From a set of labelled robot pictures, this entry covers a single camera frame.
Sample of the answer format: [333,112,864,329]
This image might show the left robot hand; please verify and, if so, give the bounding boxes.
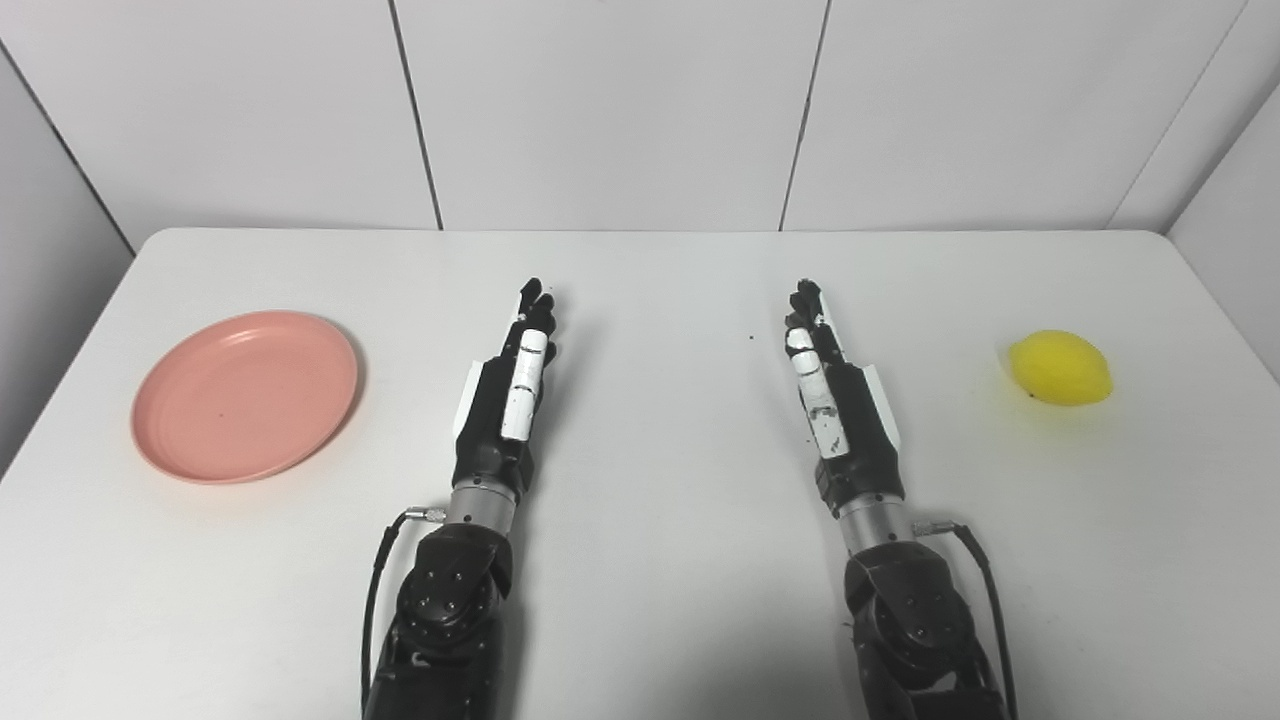
[452,278,559,494]

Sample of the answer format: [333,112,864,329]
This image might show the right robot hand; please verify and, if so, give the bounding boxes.
[784,279,906,501]

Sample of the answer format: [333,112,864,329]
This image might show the yellow lemon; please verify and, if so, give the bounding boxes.
[1005,329,1114,407]

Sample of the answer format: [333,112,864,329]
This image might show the pink plate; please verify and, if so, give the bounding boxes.
[131,310,359,485]

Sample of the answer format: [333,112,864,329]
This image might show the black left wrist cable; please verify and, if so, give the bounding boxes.
[360,508,447,717]

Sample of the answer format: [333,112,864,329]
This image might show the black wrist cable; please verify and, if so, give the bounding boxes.
[914,518,1019,720]
[360,508,447,717]

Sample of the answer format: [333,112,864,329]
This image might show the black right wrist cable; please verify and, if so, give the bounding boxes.
[914,518,1019,720]

